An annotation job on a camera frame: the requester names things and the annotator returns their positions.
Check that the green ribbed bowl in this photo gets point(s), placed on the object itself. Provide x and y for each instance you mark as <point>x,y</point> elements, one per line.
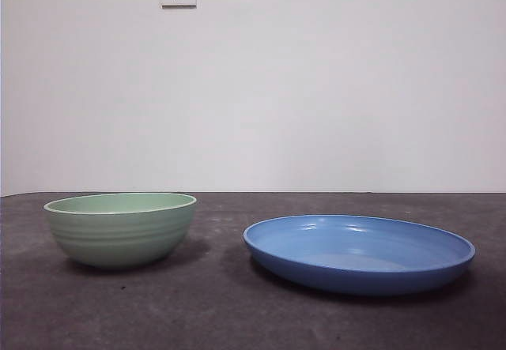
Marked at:
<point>118,235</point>

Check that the blue plate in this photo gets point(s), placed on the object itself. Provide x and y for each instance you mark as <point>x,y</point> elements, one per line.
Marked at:
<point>356,247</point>

